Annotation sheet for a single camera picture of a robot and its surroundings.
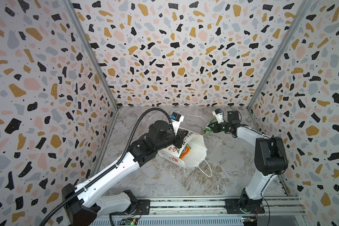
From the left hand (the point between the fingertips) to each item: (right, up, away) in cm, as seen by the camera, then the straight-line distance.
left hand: (189, 130), depth 65 cm
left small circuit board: (-29, -46, +5) cm, 55 cm away
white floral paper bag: (+8, -14, +23) cm, 28 cm away
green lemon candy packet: (+15, -1, +31) cm, 34 cm away
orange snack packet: (0, -15, +23) cm, 28 cm away
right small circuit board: (+32, -47, +7) cm, 57 cm away
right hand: (+15, +3, +30) cm, 34 cm away
